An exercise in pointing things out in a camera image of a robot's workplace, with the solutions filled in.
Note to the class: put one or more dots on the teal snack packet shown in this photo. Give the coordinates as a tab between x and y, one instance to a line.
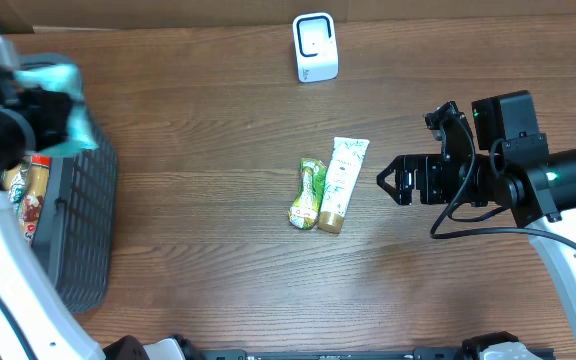
63	78

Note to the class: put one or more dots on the red spaghetti packet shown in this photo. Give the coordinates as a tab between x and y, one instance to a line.
26	187

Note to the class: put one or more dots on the green snack packet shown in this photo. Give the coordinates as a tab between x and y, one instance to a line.
304	211

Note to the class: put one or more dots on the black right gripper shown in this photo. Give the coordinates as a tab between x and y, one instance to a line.
420	179

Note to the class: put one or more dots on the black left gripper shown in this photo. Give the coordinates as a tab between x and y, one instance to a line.
52	115

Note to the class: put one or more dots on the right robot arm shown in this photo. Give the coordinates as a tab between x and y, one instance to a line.
495	174

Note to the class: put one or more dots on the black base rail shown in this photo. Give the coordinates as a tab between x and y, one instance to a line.
423	353

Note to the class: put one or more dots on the grey plastic basket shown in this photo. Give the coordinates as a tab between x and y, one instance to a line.
73	241

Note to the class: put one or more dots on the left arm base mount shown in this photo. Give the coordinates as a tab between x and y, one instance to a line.
130	348

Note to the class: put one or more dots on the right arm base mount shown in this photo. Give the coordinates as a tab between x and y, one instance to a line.
496	346

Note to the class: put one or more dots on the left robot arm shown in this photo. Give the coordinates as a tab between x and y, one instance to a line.
34	322

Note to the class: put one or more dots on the white Pantene tube gold cap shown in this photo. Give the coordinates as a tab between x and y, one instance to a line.
342	174

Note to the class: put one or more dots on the white barcode scanner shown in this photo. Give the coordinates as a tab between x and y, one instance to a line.
316	52

